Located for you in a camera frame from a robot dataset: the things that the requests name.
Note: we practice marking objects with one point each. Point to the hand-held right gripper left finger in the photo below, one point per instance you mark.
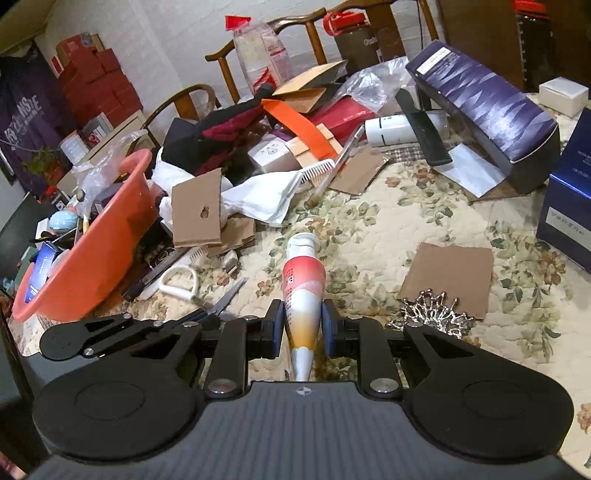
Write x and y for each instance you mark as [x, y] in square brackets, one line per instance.
[278, 330]

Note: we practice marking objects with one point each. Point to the stack of red boxes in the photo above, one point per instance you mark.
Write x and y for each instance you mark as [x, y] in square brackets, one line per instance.
[99, 78]

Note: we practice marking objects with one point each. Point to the long purple patterned box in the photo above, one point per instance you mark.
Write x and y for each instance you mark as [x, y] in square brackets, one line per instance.
[485, 104]

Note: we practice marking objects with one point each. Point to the dark jar with red lid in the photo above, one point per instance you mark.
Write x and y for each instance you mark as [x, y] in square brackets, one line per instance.
[534, 46]
[355, 44]

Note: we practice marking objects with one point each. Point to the cardboard sheet with hole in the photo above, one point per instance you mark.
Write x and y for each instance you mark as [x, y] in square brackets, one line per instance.
[196, 217]

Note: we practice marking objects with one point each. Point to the dark blue box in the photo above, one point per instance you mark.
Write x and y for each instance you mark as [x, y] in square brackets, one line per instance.
[570, 198]

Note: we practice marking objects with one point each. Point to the pink and white cosmetic tube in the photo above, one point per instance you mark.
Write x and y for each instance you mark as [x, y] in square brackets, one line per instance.
[301, 286]

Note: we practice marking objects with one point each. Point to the brown paper envelope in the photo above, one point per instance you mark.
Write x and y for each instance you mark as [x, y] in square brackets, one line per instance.
[309, 83]

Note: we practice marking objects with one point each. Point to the white printed carton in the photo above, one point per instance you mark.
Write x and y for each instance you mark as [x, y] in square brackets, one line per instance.
[272, 157]

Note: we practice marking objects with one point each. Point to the small stacked cardboard pieces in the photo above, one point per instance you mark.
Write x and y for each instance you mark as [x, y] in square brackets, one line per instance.
[235, 235]

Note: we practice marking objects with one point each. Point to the small potted plant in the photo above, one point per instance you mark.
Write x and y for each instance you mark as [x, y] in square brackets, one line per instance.
[44, 164]

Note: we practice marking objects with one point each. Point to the orange plastic basin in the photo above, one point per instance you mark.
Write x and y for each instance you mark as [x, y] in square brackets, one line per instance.
[97, 263]

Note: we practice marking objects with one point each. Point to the black comb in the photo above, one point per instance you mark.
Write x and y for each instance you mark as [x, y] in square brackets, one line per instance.
[427, 134]

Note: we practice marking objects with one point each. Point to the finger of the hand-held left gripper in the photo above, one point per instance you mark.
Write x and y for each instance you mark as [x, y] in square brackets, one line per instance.
[134, 330]

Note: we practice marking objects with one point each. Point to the white cloth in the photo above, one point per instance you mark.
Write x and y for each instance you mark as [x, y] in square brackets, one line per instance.
[258, 194]

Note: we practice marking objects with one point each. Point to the wooden chair with slats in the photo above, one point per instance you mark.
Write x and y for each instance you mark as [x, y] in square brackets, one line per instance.
[304, 34]

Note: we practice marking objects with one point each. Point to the white paper sheet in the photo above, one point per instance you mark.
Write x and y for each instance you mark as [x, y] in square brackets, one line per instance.
[471, 170]

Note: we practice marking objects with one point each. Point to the silver spiky metal ball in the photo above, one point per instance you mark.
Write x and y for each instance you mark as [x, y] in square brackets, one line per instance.
[431, 314]

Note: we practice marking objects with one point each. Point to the red-capped clear bottle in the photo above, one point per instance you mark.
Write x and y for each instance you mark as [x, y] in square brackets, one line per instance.
[258, 50]

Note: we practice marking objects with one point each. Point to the white cylindrical bottle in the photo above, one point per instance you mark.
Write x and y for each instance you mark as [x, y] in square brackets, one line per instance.
[392, 130]

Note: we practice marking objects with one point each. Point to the flat red box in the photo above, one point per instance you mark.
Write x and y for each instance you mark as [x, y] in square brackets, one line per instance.
[348, 117]

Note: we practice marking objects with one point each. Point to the small white box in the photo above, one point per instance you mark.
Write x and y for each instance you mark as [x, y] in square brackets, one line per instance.
[563, 94]

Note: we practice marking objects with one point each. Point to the white comb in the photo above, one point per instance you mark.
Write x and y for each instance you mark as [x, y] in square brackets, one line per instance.
[316, 171]

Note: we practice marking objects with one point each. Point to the purple printed shirt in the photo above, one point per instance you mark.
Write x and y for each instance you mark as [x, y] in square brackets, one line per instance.
[32, 110]

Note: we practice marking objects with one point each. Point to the crumpled clear plastic bag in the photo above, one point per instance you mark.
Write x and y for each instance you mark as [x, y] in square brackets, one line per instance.
[374, 81]

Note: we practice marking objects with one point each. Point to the steel scissors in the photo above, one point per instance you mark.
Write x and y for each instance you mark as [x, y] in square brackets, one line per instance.
[221, 302]

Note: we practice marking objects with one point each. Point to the angled brown cardboard piece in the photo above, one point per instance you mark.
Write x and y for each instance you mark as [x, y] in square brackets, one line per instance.
[360, 171]

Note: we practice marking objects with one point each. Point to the round-backed wooden chair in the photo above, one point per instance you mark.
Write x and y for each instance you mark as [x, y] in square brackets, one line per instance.
[184, 99]

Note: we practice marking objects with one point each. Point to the blue and white packet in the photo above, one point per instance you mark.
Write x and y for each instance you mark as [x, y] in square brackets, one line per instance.
[44, 272]

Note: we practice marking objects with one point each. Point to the light blue round case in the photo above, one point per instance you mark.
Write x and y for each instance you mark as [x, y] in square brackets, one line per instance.
[64, 220]

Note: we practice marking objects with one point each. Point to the black patterned box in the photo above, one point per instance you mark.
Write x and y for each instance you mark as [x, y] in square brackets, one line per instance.
[157, 251]

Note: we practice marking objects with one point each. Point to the black and maroon clothing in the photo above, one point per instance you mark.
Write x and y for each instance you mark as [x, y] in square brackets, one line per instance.
[212, 134]

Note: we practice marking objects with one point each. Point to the clear plastic stick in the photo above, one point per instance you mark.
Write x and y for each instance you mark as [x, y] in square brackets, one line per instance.
[339, 159]

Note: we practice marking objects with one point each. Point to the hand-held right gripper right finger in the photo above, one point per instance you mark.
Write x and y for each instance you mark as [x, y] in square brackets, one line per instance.
[328, 327]

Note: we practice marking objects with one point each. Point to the large brown cardboard box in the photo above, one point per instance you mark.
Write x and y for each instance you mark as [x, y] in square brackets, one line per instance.
[480, 37]

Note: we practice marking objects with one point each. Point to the plain brown cardboard sheet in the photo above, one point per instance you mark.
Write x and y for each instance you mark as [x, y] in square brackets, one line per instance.
[450, 277]

